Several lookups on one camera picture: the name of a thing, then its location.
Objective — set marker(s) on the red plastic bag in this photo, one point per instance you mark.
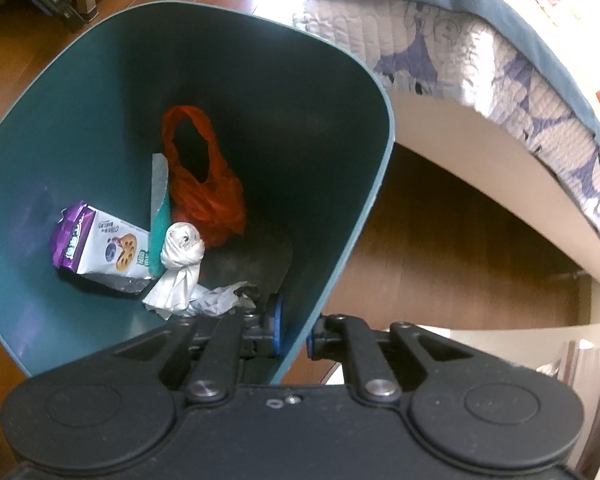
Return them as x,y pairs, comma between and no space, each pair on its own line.
215,206

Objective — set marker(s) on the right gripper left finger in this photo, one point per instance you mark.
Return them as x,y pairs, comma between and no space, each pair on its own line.
220,346

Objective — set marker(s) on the books on shelf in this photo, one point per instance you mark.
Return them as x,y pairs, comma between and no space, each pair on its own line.
578,366

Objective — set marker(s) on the white teal tissue pack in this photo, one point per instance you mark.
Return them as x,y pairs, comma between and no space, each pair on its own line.
160,212

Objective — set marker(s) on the white nightstand shelf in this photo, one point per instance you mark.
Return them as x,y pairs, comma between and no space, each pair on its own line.
473,406

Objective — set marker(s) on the grey white paper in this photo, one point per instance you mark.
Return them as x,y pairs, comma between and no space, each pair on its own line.
178,292

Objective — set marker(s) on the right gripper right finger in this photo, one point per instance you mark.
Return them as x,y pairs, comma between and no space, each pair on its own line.
350,341

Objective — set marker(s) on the white purple biscuit package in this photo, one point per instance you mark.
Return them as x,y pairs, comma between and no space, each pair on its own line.
101,247

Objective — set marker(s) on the bed with orange bedspread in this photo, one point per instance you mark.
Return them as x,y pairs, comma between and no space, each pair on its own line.
476,89

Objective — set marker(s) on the dark teal trash bin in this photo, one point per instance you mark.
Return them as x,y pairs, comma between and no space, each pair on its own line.
276,144

